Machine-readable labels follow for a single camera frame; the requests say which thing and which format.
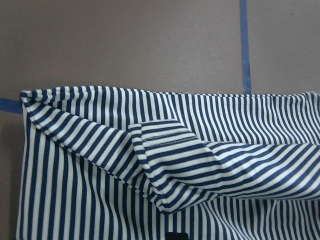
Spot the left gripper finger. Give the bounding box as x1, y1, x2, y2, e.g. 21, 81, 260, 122
165, 232, 188, 240

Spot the blue white striped polo shirt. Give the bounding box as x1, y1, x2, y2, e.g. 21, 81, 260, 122
15, 86, 320, 240

